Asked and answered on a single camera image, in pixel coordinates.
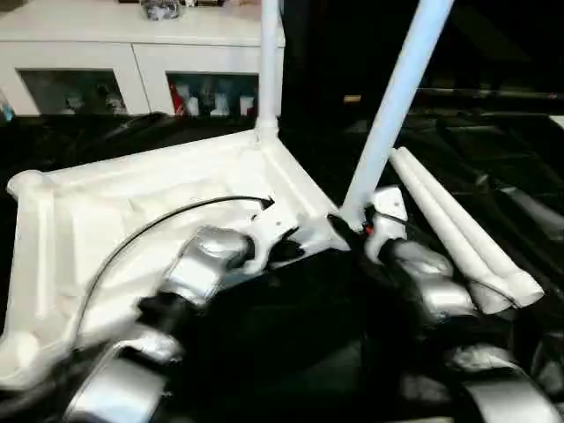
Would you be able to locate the white plastic table leg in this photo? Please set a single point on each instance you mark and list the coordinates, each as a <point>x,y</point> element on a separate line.
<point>432,207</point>
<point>396,97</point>
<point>480,238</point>
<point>269,66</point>

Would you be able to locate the white plastic table top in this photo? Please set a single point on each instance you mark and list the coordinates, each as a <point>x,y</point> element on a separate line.
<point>110,211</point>

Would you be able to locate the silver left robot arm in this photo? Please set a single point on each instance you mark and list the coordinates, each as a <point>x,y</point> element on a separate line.
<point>198,269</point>

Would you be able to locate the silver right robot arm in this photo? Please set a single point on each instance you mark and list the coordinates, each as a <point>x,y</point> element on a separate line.
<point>445,295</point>

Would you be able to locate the black plastic mat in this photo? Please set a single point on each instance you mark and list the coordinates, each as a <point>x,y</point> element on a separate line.
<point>286,343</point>

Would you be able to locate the small white label sticker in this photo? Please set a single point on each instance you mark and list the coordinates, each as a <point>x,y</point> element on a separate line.
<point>353,98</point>

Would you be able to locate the small white cup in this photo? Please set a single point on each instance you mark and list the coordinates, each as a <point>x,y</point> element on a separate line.
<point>247,106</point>

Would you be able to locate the red bottle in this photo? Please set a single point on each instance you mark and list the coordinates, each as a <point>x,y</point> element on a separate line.
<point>178,99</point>

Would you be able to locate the white flat board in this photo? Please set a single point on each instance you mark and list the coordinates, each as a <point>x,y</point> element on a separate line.
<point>558,121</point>

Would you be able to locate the white cabinet with glass doors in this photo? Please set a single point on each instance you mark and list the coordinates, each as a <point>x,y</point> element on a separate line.
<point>110,44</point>

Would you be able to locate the dark patterned jar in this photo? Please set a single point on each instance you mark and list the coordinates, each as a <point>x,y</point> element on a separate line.
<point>160,9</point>

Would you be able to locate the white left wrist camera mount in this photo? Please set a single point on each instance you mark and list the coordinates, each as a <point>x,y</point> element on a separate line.
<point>275,224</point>

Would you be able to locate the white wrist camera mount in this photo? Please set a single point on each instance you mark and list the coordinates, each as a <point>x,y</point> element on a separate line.
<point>388,211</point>
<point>275,224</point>

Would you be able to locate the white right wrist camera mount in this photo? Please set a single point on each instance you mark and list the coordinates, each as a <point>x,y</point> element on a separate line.
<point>388,211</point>

